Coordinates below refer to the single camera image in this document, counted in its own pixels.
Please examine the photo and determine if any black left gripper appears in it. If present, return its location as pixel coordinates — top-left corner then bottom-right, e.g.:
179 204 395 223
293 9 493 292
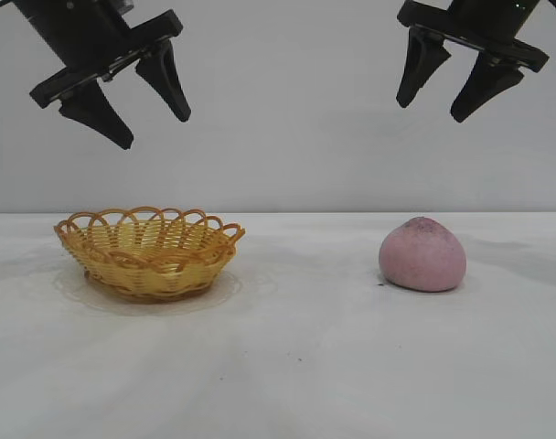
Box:
16 0 192 150

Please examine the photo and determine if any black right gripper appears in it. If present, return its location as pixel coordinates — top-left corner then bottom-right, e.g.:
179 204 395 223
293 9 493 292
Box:
395 0 550 123

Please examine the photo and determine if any yellow woven plastic basket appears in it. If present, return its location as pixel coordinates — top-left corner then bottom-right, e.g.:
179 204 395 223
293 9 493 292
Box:
53 205 247 305

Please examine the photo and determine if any pink peach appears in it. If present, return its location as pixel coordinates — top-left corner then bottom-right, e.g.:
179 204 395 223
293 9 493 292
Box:
379 217 468 293

